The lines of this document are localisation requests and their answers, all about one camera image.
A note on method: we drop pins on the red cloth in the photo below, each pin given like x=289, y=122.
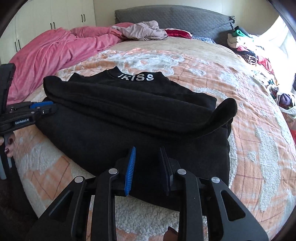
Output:
x=171, y=32

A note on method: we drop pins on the left hand, painted nails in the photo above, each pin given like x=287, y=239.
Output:
x=10, y=145

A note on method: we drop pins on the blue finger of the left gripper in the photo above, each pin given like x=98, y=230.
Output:
x=40, y=104

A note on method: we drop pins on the black IKISS sweater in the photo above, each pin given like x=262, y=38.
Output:
x=101, y=117

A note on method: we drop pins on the pink duvet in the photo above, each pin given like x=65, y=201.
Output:
x=54, y=50

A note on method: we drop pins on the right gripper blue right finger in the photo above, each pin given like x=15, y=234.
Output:
x=167, y=173

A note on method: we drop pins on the pile of colourful clothes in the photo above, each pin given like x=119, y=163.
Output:
x=275, y=52

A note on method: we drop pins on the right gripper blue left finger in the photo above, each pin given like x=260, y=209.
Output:
x=130, y=165

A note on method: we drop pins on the cream wardrobe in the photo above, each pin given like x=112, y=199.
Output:
x=36, y=17

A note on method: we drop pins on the mauve crumpled garment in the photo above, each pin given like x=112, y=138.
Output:
x=143, y=31

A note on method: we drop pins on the right hand, painted nails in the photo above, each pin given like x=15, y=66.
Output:
x=170, y=235

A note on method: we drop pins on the grey quilted headboard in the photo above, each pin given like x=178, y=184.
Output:
x=197, y=21

